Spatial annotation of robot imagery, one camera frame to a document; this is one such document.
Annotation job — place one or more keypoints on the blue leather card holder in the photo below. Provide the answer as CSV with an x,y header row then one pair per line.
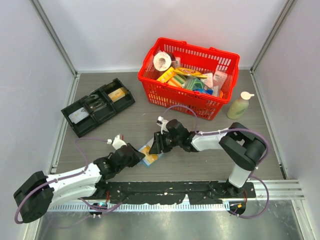
x,y
149,143

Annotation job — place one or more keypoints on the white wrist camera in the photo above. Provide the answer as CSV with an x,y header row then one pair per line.
x,y
118,142
162,123

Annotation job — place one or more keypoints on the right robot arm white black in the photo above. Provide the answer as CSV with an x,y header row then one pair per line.
x,y
245,147

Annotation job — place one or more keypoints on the green patterned packet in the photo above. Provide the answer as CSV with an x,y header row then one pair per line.
x,y
196,85

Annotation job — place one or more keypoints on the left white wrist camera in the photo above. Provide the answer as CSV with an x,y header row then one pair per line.
x,y
118,142

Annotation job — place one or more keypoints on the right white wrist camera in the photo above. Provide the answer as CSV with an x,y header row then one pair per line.
x,y
162,123

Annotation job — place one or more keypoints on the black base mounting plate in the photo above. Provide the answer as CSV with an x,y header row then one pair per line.
x,y
171,192

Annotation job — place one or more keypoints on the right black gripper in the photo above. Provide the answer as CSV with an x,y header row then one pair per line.
x,y
158,146

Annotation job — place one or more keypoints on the white tape roll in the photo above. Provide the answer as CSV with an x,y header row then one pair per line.
x,y
162,61

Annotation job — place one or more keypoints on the white card in tray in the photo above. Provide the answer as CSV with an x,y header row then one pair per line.
x,y
78,115

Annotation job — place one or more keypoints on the white slotted cable duct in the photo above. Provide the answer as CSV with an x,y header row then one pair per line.
x,y
185,206

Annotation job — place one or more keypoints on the aluminium frame rail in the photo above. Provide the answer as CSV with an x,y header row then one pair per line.
x,y
277,189

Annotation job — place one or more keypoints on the pink white packet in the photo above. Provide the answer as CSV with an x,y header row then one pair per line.
x,y
219,78

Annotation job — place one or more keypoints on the green lotion bottle white cap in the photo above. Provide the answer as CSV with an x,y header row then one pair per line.
x,y
239,106

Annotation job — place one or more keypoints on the yellow orange box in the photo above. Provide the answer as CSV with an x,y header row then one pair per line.
x,y
171,78

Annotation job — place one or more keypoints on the gold VIP credit card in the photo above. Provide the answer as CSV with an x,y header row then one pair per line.
x,y
145,150

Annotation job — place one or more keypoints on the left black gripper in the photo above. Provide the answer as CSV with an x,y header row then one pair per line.
x,y
137,157

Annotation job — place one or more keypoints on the dark brown credit card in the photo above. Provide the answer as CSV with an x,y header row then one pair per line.
x,y
96,105

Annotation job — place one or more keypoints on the black compartment tray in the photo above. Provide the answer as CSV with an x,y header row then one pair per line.
x,y
97,118

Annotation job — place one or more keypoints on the yellow chips bag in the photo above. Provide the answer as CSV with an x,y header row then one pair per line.
x,y
189,72

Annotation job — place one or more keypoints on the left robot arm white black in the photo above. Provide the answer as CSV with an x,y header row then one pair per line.
x,y
41,192

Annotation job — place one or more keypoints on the red plastic shopping basket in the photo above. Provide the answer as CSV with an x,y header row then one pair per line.
x,y
204,60

